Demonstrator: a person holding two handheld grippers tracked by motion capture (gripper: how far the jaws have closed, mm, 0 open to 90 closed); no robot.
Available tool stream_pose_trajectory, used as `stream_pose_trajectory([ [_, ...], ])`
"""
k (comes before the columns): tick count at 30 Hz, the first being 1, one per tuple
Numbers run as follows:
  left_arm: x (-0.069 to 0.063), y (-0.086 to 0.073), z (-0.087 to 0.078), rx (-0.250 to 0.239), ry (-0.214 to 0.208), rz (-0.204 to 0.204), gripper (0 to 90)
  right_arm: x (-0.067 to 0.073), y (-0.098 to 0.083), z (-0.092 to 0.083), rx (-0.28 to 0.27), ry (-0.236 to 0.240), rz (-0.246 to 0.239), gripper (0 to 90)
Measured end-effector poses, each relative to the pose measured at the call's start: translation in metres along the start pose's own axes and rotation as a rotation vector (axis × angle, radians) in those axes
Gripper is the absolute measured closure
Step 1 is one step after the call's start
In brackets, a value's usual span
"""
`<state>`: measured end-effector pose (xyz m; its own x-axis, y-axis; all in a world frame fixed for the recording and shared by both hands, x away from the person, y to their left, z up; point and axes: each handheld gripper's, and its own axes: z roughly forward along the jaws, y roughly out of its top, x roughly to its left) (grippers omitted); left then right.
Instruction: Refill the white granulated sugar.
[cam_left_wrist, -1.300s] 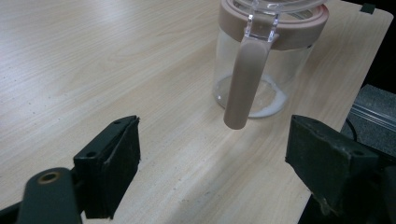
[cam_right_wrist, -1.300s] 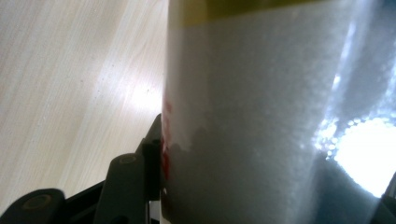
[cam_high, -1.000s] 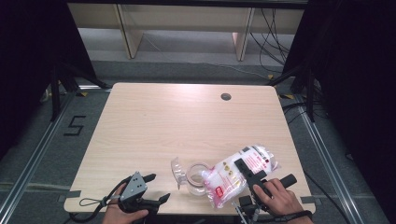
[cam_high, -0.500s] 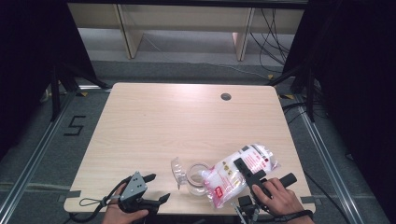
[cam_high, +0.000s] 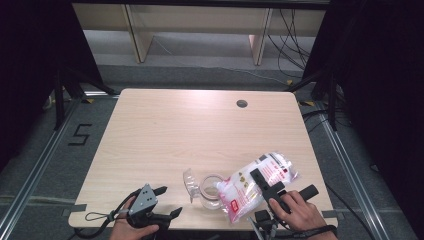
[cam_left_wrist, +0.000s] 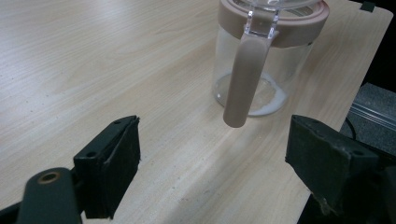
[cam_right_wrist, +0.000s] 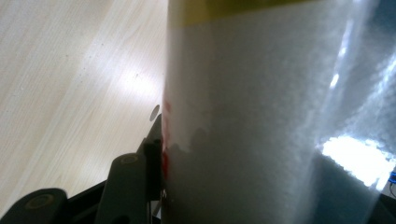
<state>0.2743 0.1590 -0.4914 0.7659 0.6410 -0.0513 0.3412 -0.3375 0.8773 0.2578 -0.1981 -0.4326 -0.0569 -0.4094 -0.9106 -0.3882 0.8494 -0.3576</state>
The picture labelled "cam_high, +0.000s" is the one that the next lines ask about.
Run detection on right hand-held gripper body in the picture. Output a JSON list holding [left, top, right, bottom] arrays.
[[248, 181, 320, 240]]

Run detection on light wooden desk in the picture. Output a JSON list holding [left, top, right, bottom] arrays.
[[71, 3, 329, 66]]

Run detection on black metal stand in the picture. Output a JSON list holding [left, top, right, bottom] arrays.
[[286, 68, 338, 131], [53, 64, 118, 131]]

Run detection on black wrist strap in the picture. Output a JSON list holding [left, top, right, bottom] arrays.
[[283, 224, 338, 240]]

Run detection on grey wrist strap loop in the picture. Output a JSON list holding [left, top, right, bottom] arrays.
[[84, 210, 129, 223]]

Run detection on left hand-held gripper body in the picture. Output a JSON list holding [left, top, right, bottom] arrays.
[[128, 183, 173, 231]]

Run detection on person's right hand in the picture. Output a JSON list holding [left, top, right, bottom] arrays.
[[268, 189, 331, 233]]

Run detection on clear jar with beige rim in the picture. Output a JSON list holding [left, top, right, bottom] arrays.
[[182, 167, 231, 211]]

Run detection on black curtain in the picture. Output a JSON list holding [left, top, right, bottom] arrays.
[[0, 0, 104, 171], [301, 0, 424, 234]]

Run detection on bundle of black cables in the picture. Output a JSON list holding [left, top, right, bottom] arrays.
[[268, 8, 318, 79]]

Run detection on black cable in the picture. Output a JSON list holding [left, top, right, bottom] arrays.
[[301, 109, 334, 134], [73, 188, 143, 240], [324, 183, 384, 240]]

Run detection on person's left hand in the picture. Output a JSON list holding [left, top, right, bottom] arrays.
[[109, 196, 160, 240]]

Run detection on metal floor rail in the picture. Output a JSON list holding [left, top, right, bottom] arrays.
[[316, 103, 391, 240], [0, 96, 83, 231]]

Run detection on grey tape strip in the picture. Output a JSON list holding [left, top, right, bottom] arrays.
[[321, 209, 346, 220], [60, 203, 88, 218]]

